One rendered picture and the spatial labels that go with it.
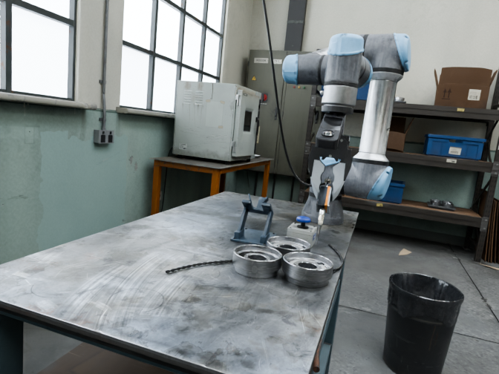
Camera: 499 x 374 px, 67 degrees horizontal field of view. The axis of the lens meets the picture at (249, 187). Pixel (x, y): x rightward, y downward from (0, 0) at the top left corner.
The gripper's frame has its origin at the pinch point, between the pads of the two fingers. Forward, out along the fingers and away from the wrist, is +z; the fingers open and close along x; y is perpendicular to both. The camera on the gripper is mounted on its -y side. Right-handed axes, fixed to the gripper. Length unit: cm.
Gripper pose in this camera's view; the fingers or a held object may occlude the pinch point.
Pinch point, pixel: (325, 194)
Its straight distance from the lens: 88.2
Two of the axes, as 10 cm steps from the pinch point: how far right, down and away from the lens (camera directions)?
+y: 2.8, -1.3, 9.5
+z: -1.0, 9.8, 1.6
